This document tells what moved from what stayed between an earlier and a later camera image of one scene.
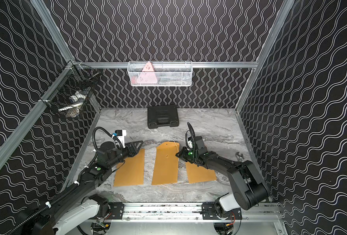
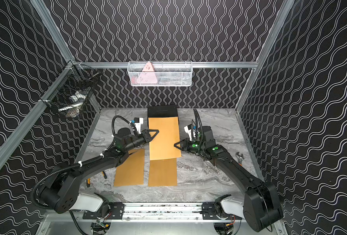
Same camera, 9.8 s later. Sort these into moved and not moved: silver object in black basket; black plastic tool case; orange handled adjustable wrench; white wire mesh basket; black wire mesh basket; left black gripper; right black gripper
Moved: right black gripper; left black gripper
Not moved: black plastic tool case; silver object in black basket; white wire mesh basket; orange handled adjustable wrench; black wire mesh basket
